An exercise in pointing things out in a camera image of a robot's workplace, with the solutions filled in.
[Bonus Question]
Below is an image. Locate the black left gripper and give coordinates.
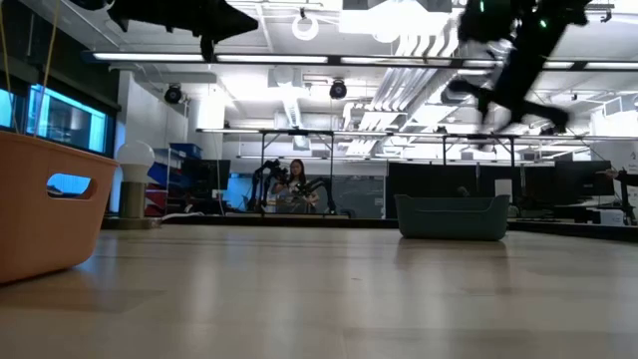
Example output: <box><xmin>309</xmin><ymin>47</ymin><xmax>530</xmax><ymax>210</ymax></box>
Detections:
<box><xmin>107</xmin><ymin>0</ymin><xmax>260</xmax><ymax>64</ymax></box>

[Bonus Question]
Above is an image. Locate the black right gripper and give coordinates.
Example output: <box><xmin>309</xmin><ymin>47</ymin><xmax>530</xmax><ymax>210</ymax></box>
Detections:
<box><xmin>447</xmin><ymin>29</ymin><xmax>572</xmax><ymax>134</ymax></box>

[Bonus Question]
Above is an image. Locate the teal plastic bin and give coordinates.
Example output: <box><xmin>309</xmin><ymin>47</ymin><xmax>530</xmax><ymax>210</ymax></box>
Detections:
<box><xmin>393</xmin><ymin>193</ymin><xmax>511</xmax><ymax>242</ymax></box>

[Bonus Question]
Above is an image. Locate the orange plastic bin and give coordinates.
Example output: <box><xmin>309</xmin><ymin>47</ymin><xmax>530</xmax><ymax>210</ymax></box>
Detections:
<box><xmin>0</xmin><ymin>130</ymin><xmax>120</xmax><ymax>284</ymax></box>

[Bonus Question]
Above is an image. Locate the black computer monitor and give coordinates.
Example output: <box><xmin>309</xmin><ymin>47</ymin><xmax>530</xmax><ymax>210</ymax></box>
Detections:
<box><xmin>181</xmin><ymin>159</ymin><xmax>232</xmax><ymax>191</ymax></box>
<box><xmin>522</xmin><ymin>160</ymin><xmax>615</xmax><ymax>206</ymax></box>

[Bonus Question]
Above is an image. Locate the black overhead light bar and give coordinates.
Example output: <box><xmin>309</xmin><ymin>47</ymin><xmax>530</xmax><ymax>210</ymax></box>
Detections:
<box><xmin>82</xmin><ymin>49</ymin><xmax>638</xmax><ymax>71</ymax></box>

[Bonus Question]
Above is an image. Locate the person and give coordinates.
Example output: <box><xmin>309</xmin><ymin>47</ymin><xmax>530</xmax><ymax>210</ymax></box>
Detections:
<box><xmin>271</xmin><ymin>159</ymin><xmax>320</xmax><ymax>214</ymax></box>
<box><xmin>596</xmin><ymin>168</ymin><xmax>638</xmax><ymax>188</ymax></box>

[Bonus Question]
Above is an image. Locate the small white box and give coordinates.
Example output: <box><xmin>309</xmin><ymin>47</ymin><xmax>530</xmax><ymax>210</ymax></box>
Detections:
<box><xmin>600</xmin><ymin>208</ymin><xmax>627</xmax><ymax>226</ymax></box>

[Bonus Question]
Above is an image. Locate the shelf with coloured bins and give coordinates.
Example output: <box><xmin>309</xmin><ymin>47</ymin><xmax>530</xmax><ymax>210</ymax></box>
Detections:
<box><xmin>144</xmin><ymin>143</ymin><xmax>203</xmax><ymax>217</ymax></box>

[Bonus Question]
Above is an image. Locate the brass lamp white bulb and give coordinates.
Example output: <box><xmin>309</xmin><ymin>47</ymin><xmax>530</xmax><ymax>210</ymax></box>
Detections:
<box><xmin>99</xmin><ymin>141</ymin><xmax>161</xmax><ymax>230</ymax></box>

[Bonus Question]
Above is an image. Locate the white ring light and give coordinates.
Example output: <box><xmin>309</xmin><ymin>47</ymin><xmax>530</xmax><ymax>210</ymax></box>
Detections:
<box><xmin>291</xmin><ymin>7</ymin><xmax>320</xmax><ymax>42</ymax></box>

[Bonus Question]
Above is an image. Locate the black partition wall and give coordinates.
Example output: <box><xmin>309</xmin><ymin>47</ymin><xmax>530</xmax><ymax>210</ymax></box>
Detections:
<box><xmin>386</xmin><ymin>162</ymin><xmax>524</xmax><ymax>223</ymax></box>

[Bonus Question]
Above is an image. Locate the black metal frame stand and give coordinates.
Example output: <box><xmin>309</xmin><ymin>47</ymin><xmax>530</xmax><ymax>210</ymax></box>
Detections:
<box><xmin>258</xmin><ymin>128</ymin><xmax>335</xmax><ymax>215</ymax></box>

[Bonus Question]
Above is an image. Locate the white cable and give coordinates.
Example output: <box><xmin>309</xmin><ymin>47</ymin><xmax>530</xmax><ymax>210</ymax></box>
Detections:
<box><xmin>159</xmin><ymin>210</ymin><xmax>205</xmax><ymax>223</ymax></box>

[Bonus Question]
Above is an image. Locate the black aluminium table frame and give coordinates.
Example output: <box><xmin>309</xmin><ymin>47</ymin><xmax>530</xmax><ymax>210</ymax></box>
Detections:
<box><xmin>99</xmin><ymin>211</ymin><xmax>638</xmax><ymax>243</ymax></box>

